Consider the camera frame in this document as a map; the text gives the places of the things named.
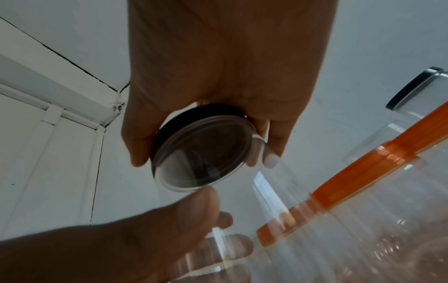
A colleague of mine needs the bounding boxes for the person's right hand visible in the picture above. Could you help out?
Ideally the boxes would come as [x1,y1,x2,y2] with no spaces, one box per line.
[120,0,338,170]

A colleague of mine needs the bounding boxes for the person's left hand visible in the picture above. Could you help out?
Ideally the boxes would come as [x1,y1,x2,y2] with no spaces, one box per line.
[0,185,255,283]

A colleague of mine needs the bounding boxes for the small black lid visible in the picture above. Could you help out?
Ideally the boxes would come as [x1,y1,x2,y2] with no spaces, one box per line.
[384,66,448,111]
[150,103,258,194]

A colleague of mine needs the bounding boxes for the short transparent jar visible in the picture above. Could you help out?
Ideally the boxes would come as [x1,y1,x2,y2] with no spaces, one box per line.
[260,221,337,283]

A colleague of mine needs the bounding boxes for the large orange lid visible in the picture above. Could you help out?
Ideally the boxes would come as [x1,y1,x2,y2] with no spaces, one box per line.
[392,100,448,155]

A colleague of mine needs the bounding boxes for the wide transparent jar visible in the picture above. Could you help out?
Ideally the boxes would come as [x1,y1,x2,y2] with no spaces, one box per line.
[315,157,448,283]

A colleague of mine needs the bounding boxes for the white panelled door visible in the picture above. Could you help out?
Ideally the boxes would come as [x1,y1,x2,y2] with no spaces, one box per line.
[0,16,122,236]

